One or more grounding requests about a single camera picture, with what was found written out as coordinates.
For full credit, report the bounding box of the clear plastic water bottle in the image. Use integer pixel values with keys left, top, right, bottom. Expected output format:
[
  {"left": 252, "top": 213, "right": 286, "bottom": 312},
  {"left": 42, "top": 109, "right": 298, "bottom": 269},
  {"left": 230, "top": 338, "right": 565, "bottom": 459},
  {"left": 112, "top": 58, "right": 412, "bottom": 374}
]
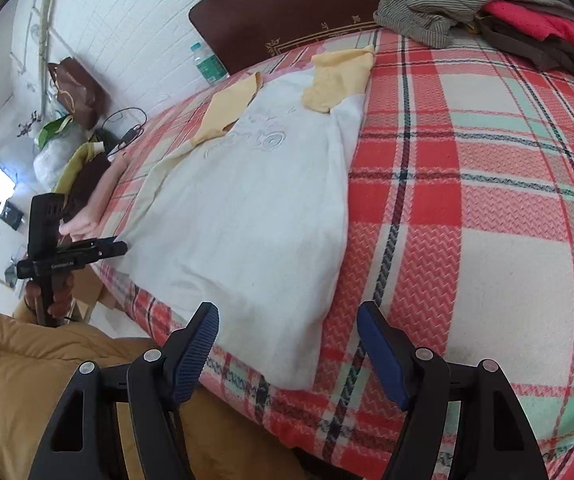
[{"left": 189, "top": 42, "right": 231, "bottom": 86}]

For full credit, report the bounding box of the dark brown garment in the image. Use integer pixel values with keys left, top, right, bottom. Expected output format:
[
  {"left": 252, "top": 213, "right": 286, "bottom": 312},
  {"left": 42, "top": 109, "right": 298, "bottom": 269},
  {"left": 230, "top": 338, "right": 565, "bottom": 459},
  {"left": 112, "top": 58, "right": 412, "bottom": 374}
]
[{"left": 474, "top": 14, "right": 574, "bottom": 74}]

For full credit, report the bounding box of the red plaid blanket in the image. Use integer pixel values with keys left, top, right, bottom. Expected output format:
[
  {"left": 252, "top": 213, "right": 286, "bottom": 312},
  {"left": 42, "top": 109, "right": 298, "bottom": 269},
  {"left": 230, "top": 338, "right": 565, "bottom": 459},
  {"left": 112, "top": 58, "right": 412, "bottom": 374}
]
[{"left": 87, "top": 24, "right": 574, "bottom": 480}]

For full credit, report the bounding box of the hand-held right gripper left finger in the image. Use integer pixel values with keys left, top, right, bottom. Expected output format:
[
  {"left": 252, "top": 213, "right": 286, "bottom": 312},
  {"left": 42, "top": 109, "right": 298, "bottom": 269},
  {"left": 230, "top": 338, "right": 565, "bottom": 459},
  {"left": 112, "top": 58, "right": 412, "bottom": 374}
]
[{"left": 27, "top": 301, "right": 221, "bottom": 480}]

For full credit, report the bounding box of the folded brown garment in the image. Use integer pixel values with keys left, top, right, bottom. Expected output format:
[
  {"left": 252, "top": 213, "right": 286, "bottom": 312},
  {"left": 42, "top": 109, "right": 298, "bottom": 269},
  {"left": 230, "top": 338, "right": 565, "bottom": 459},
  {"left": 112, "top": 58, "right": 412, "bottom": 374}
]
[{"left": 66, "top": 152, "right": 110, "bottom": 211}]

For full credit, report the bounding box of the folded pink garment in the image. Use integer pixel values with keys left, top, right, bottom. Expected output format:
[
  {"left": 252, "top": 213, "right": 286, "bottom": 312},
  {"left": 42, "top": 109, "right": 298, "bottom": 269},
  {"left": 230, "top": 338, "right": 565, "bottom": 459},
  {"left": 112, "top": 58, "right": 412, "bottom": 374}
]
[{"left": 61, "top": 152, "right": 130, "bottom": 241}]

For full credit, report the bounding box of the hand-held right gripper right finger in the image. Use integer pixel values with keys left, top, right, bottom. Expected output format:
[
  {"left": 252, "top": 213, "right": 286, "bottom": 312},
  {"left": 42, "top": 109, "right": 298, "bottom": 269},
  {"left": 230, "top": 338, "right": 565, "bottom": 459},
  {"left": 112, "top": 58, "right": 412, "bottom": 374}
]
[{"left": 357, "top": 301, "right": 551, "bottom": 480}]

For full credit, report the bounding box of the black cable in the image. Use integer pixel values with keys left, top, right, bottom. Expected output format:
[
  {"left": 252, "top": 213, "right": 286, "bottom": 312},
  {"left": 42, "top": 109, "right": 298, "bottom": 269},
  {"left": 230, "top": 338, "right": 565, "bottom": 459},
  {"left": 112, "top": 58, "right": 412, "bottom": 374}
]
[{"left": 101, "top": 106, "right": 148, "bottom": 157}]

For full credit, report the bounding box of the brown wooden headboard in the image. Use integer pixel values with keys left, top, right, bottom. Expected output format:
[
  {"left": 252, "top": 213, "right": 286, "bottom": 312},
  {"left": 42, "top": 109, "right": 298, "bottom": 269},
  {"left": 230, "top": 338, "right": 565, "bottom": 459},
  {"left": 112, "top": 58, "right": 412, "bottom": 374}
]
[{"left": 188, "top": 0, "right": 449, "bottom": 76}]

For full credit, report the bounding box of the person's left hand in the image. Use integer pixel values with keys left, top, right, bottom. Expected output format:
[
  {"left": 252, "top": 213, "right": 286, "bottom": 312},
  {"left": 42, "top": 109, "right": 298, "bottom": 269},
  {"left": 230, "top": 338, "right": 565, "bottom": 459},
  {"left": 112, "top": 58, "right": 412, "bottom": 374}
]
[{"left": 23, "top": 274, "right": 76, "bottom": 322}]

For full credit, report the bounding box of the green and white plastic bag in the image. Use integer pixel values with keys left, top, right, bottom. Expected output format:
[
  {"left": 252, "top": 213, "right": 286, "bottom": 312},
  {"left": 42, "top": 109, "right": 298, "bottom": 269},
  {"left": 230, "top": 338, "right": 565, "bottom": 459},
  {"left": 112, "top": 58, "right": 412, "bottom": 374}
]
[{"left": 33, "top": 114, "right": 93, "bottom": 192}]

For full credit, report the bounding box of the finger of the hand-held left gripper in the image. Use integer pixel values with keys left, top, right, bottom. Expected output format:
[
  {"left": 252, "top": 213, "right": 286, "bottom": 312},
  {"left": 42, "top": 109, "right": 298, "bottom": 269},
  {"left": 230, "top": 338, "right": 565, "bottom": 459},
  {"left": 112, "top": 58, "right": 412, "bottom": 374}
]
[{"left": 69, "top": 236, "right": 129, "bottom": 264}]

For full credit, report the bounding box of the brown handbag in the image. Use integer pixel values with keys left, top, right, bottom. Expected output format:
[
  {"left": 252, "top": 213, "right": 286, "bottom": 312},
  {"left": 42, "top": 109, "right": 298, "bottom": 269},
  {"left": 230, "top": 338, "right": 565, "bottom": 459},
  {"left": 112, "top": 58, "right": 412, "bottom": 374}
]
[{"left": 47, "top": 56, "right": 113, "bottom": 131}]

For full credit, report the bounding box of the red knit sweater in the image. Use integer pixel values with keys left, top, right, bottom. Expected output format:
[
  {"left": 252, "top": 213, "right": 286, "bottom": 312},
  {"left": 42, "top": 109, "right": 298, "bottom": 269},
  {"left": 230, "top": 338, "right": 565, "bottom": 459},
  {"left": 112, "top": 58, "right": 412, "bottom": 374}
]
[{"left": 482, "top": 0, "right": 574, "bottom": 74}]

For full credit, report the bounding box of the white shirt with yellow sleeves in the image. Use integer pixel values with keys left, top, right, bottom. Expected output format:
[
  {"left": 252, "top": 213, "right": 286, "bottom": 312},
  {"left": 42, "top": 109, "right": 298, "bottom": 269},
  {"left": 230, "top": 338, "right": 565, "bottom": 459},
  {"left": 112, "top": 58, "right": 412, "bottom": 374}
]
[{"left": 116, "top": 44, "right": 376, "bottom": 391}]

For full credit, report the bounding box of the grey striped garment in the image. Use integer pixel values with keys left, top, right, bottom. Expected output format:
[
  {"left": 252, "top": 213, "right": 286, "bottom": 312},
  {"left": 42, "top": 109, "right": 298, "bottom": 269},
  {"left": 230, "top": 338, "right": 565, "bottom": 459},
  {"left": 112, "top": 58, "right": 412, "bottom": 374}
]
[{"left": 372, "top": 0, "right": 574, "bottom": 50}]

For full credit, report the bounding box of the white wall pipe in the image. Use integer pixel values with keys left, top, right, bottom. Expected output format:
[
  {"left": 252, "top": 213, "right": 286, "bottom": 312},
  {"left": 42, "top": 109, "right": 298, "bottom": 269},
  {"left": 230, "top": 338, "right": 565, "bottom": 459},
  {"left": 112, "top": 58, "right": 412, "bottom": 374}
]
[{"left": 36, "top": 0, "right": 66, "bottom": 122}]

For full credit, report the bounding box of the folded yellow-green garment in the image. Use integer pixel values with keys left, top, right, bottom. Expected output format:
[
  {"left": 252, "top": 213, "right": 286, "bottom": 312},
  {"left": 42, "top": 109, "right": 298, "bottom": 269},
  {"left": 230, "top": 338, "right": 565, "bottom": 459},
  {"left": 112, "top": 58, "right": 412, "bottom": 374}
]
[{"left": 54, "top": 142, "right": 106, "bottom": 196}]

